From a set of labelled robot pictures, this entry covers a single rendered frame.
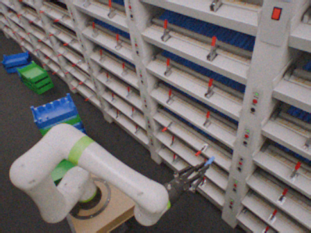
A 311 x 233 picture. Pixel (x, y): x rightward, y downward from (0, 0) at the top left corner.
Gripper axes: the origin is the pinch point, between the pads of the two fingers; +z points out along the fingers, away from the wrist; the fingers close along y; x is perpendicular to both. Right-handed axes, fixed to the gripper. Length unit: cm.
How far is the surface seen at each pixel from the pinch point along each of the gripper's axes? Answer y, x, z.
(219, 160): 1.2, 8.0, 17.1
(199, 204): 9, 63, 21
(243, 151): -11.2, -11.7, 12.7
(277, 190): -28.6, 5.3, 20.5
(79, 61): 151, 6, 16
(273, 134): -20.7, -30.1, 10.5
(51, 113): 128, 29, -25
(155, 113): 54, 7, 18
